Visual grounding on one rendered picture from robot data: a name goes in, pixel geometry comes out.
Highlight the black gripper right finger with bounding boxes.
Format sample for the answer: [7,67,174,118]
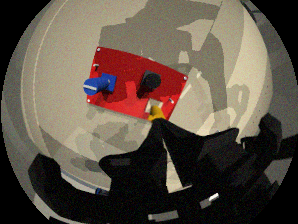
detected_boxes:
[158,117,239,188]

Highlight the red circuit board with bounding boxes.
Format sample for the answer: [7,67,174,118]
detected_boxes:
[82,47,188,123]

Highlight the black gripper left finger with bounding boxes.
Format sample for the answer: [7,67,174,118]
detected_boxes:
[98,119,168,186]

